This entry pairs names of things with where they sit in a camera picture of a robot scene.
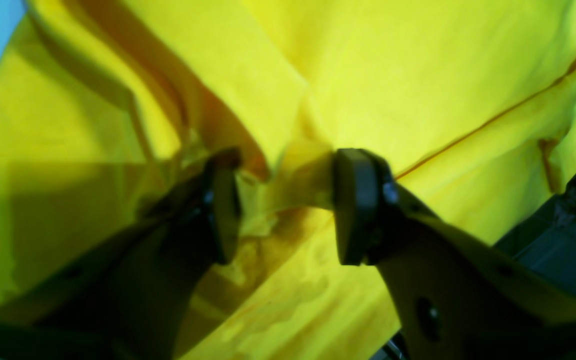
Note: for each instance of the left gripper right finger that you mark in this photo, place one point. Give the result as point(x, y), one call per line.
point(455, 297)

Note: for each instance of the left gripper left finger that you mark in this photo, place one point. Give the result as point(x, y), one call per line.
point(125, 299)

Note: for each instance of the orange t-shirt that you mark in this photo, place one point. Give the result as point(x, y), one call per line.
point(104, 104)

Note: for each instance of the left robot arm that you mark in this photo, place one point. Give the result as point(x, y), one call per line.
point(563, 240)

